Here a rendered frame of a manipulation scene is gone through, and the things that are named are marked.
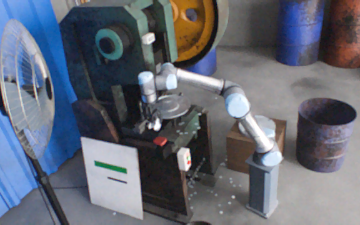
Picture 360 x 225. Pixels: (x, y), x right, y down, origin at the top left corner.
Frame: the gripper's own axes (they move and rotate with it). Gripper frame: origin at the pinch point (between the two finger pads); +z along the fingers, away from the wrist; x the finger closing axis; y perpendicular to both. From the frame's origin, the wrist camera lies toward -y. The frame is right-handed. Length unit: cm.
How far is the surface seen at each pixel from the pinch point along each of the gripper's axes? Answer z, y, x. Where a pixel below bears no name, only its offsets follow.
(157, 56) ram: -29.7, -33.9, -14.5
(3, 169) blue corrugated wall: 49, 28, -135
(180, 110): 6.2, -29.8, -0.5
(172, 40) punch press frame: -35, -48, -10
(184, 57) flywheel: -17, -66, -12
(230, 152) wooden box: 65, -66, 21
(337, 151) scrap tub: 62, -89, 99
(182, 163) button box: 28.7, -5.3, 10.5
